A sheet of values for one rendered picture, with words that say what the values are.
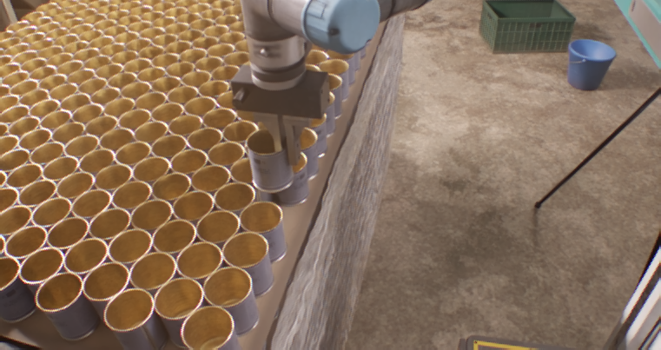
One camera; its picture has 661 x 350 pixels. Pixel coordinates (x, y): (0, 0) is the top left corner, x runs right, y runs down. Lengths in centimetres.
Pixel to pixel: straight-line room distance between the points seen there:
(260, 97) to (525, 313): 168
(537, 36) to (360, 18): 358
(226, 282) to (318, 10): 43
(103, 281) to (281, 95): 40
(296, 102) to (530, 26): 342
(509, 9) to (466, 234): 238
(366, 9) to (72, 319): 59
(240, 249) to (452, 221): 175
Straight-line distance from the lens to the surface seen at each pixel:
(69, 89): 133
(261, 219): 86
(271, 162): 77
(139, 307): 80
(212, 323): 75
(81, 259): 89
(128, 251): 88
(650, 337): 127
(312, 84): 69
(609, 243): 260
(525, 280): 230
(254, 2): 62
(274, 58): 66
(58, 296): 87
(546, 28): 409
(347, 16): 53
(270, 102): 71
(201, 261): 82
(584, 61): 359
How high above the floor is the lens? 171
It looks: 38 degrees down
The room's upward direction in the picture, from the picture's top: 2 degrees counter-clockwise
